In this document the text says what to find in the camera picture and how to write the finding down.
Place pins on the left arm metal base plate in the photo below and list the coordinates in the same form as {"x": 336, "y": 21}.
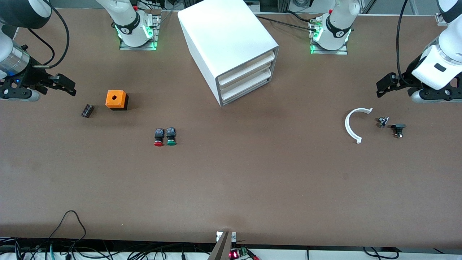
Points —
{"x": 326, "y": 52}

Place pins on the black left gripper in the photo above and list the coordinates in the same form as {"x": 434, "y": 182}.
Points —
{"x": 405, "y": 79}

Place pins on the orange button box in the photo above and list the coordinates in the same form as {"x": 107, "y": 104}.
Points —
{"x": 115, "y": 98}

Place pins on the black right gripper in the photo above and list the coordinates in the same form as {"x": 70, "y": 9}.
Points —
{"x": 35, "y": 77}

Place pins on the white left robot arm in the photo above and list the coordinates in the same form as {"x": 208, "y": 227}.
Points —
{"x": 339, "y": 25}

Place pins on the green push button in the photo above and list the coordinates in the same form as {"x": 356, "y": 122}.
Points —
{"x": 171, "y": 139}

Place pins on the small black switch part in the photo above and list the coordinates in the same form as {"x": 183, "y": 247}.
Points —
{"x": 398, "y": 127}

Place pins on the circuit board with red light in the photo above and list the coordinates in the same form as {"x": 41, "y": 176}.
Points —
{"x": 236, "y": 254}

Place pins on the red push button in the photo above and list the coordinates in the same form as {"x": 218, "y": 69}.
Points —
{"x": 158, "y": 139}

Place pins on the brown camera mount post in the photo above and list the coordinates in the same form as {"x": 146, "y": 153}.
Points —
{"x": 222, "y": 249}

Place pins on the small grey metal part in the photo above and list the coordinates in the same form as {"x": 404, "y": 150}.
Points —
{"x": 382, "y": 122}

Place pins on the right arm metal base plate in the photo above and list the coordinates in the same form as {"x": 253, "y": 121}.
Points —
{"x": 156, "y": 34}

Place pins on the aluminium frame profile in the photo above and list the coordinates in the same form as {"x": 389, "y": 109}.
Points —
{"x": 439, "y": 18}

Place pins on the small black contact block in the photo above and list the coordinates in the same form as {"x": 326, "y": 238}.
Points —
{"x": 87, "y": 111}

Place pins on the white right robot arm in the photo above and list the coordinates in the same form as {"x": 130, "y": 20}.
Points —
{"x": 130, "y": 21}

